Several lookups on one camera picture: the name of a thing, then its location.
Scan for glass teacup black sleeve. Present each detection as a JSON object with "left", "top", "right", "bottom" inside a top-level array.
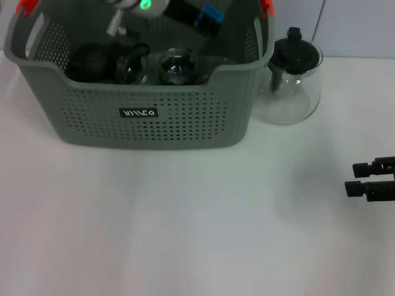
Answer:
[
  {"left": 115, "top": 43, "right": 152, "bottom": 86},
  {"left": 158, "top": 47, "right": 200, "bottom": 86}
]

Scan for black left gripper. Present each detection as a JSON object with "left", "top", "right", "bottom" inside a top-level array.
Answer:
[{"left": 162, "top": 0, "right": 223, "bottom": 37}]

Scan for blue square toy brick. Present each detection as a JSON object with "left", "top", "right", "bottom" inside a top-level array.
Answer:
[{"left": 193, "top": 4, "right": 225, "bottom": 29}]

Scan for grey-green perforated storage bin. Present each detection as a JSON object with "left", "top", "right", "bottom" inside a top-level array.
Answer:
[{"left": 3, "top": 0, "right": 275, "bottom": 151}]

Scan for glass teapot black lid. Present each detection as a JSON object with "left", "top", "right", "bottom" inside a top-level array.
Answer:
[{"left": 252, "top": 27, "right": 325, "bottom": 125}]

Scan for dark clay teapot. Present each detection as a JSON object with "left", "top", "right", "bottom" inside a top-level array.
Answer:
[{"left": 65, "top": 43, "right": 120, "bottom": 83}]

